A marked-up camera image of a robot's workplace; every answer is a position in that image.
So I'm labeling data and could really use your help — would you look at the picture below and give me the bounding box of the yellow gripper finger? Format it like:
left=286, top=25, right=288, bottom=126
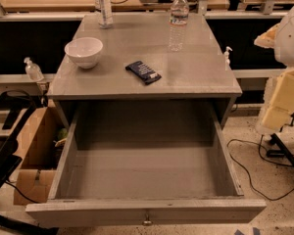
left=261, top=68, right=294, bottom=131
left=254, top=23, right=279, bottom=48

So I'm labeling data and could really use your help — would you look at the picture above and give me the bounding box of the dark blue rxbar wrapper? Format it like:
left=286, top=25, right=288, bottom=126
left=125, top=61, right=162, bottom=85

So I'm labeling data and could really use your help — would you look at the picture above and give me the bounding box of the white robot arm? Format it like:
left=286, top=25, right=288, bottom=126
left=254, top=6, right=294, bottom=134

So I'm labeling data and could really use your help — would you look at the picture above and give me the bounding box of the open grey top drawer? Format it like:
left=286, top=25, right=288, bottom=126
left=26, top=100, right=266, bottom=227

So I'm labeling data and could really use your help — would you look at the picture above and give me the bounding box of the metal drawer knob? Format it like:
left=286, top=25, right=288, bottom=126
left=142, top=214, right=153, bottom=226

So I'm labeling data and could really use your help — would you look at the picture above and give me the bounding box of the right hand sanitizer pump bottle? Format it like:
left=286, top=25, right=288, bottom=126
left=223, top=46, right=232, bottom=66

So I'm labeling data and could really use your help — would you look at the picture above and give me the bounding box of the hand sanitizer pump bottle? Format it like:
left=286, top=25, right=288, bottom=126
left=223, top=46, right=232, bottom=66
left=24, top=57, right=44, bottom=82

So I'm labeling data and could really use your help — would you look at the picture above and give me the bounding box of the black stand leg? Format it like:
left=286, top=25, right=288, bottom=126
left=267, top=134, right=294, bottom=167

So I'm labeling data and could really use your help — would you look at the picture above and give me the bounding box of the grey wooden cabinet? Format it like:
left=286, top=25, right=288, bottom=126
left=48, top=12, right=241, bottom=124

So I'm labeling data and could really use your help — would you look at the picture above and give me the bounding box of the clear water bottle right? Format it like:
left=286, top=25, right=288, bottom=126
left=169, top=0, right=189, bottom=51

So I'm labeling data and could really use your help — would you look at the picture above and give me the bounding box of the clear water bottle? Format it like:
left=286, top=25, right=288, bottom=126
left=169, top=0, right=189, bottom=51
left=94, top=0, right=113, bottom=28

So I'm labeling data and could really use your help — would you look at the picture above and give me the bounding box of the clear water bottle left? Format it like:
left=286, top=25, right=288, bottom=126
left=94, top=0, right=113, bottom=28

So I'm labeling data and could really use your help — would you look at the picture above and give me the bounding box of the white ceramic bowl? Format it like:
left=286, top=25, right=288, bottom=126
left=65, top=37, right=103, bottom=69

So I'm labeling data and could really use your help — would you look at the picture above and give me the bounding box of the left hand sanitizer pump bottle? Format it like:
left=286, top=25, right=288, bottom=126
left=24, top=57, right=44, bottom=82

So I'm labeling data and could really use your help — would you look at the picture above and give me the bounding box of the brown cardboard box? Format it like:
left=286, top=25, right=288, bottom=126
left=14, top=107, right=63, bottom=206

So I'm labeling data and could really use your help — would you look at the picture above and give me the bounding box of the black equipment at left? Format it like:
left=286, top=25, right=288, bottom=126
left=0, top=90, right=43, bottom=188

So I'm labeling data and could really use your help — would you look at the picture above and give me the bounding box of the black floor cable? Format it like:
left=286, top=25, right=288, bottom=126
left=226, top=134, right=294, bottom=202

